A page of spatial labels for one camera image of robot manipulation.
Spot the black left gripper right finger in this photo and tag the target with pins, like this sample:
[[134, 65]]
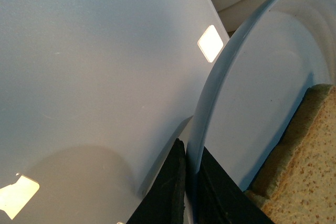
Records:
[[219, 199]]

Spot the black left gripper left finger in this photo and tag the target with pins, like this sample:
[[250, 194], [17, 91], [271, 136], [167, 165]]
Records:
[[164, 203]]

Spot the slice of bread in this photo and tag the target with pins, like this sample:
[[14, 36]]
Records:
[[296, 183]]

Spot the light blue plate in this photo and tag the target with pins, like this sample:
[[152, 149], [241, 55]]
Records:
[[256, 84]]

